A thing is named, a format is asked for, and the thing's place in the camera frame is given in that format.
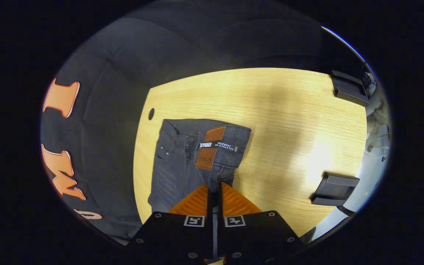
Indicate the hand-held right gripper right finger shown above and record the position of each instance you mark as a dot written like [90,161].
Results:
[220,239]

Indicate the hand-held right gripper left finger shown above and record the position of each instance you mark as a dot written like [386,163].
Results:
[209,239]

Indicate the dark grey jeans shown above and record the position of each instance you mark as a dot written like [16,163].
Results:
[177,165]

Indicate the blue and white object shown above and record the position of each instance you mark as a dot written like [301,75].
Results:
[368,82]

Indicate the black table edge bracket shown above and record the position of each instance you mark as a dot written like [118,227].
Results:
[348,88]
[335,189]

